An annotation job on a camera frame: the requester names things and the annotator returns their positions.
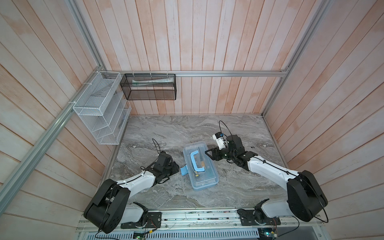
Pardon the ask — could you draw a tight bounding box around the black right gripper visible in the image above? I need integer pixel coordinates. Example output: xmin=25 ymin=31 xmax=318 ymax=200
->
xmin=204 ymin=145 xmax=236 ymax=161

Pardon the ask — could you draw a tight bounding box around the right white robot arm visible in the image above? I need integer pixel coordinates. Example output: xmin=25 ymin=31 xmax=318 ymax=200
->
xmin=206 ymin=132 xmax=328 ymax=225

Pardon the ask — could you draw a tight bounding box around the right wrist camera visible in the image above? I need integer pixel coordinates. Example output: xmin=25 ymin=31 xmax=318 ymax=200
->
xmin=213 ymin=132 xmax=226 ymax=150

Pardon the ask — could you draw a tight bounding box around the black wire mesh basket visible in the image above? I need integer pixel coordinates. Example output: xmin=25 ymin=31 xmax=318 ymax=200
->
xmin=120 ymin=73 xmax=177 ymax=101

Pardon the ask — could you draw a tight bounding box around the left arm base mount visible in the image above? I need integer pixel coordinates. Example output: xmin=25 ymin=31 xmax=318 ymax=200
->
xmin=120 ymin=212 xmax=162 ymax=230

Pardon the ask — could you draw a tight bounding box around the aluminium frame rail back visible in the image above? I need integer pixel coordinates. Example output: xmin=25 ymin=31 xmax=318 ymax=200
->
xmin=116 ymin=70 xmax=288 ymax=77

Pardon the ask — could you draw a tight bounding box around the aluminium frame rail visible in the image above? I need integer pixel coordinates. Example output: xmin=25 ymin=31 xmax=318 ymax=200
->
xmin=261 ymin=1 xmax=333 ymax=118
xmin=116 ymin=70 xmax=288 ymax=77
xmin=1 ymin=1 xmax=105 ymax=214

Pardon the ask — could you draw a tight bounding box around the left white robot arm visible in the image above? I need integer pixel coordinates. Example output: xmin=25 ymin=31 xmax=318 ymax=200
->
xmin=83 ymin=151 xmax=180 ymax=234

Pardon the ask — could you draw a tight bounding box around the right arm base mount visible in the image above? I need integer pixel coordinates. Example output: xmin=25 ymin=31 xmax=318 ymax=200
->
xmin=237 ymin=209 xmax=281 ymax=226

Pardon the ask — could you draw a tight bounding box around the aluminium frame rail right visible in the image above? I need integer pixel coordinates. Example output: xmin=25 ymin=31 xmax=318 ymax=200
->
xmin=261 ymin=1 xmax=333 ymax=118

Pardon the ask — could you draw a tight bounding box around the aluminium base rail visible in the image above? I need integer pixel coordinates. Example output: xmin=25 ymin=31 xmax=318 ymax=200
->
xmin=75 ymin=208 xmax=331 ymax=240

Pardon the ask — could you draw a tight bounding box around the white wire mesh shelf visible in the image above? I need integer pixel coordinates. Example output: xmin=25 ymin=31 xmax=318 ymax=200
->
xmin=73 ymin=72 xmax=132 ymax=145

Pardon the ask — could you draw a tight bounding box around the blue plastic tool box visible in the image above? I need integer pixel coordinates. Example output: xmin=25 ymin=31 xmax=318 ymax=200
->
xmin=181 ymin=141 xmax=219 ymax=191

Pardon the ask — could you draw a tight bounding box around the aluminium frame rail left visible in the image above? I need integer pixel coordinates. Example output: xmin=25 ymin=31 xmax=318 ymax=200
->
xmin=1 ymin=1 xmax=105 ymax=214

